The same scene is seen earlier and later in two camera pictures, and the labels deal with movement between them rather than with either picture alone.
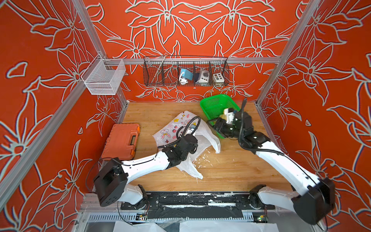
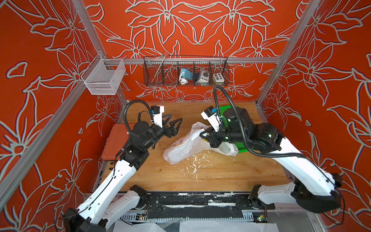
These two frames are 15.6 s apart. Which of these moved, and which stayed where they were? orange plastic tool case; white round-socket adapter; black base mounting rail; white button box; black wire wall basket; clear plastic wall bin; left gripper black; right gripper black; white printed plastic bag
Moved: right gripper black; left gripper black; white printed plastic bag
Stayed: orange plastic tool case; white round-socket adapter; clear plastic wall bin; black base mounting rail; black wire wall basket; white button box
